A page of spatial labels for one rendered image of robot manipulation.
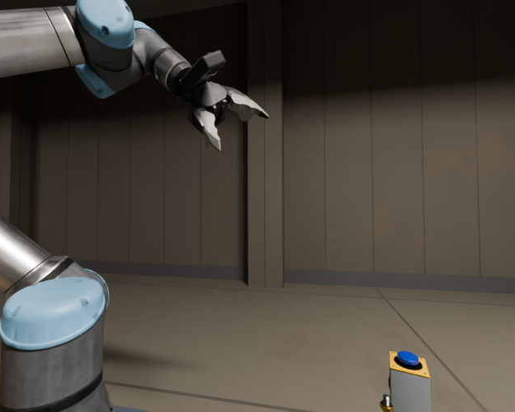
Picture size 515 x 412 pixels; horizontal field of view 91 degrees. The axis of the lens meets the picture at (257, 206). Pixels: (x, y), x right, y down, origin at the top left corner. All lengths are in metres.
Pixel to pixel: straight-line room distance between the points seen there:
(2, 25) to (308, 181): 2.13
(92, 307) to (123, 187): 2.63
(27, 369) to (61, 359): 0.03
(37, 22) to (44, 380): 0.47
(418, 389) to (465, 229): 2.07
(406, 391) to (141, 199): 2.65
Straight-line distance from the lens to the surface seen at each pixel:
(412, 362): 0.70
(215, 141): 0.51
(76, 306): 0.45
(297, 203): 2.35
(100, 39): 0.51
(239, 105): 0.58
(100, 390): 0.53
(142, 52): 0.66
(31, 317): 0.45
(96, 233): 3.26
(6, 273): 0.60
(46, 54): 0.52
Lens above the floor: 0.64
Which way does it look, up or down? 2 degrees up
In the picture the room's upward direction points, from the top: straight up
